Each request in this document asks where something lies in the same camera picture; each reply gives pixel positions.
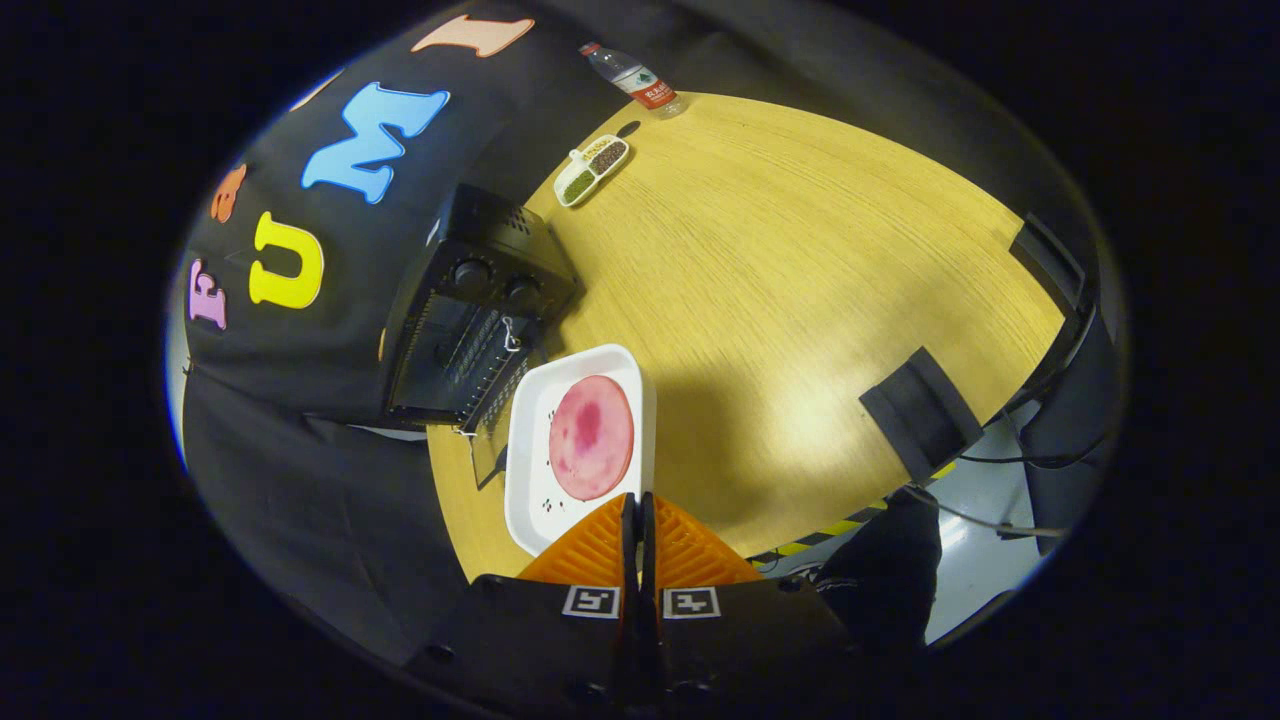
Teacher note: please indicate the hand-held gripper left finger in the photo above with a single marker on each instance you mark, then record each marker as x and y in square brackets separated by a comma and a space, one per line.
[600, 650]

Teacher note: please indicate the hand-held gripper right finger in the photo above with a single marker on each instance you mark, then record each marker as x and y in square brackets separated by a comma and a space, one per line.
[700, 650]

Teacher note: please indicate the white square plate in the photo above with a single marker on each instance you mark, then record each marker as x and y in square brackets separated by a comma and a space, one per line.
[530, 470]

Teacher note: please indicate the pink round meat slice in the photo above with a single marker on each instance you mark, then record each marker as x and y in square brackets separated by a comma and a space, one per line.
[590, 440]

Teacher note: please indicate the black toaster oven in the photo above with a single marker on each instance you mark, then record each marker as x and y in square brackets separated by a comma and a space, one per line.
[500, 235]

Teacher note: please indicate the yellow black floor tape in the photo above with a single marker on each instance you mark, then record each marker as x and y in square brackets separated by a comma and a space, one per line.
[835, 528]

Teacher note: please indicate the person's leg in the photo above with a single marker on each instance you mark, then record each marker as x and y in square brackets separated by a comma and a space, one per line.
[880, 590]

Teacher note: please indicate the black chair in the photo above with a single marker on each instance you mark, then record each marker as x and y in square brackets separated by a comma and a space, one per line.
[1065, 400]
[920, 415]

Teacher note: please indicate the white divided bean dish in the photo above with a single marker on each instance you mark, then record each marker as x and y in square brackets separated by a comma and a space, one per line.
[590, 170]

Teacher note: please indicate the black table grommet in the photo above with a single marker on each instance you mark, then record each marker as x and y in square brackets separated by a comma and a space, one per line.
[628, 128]

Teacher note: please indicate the red label water bottle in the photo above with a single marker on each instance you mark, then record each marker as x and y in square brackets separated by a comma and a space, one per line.
[645, 85]

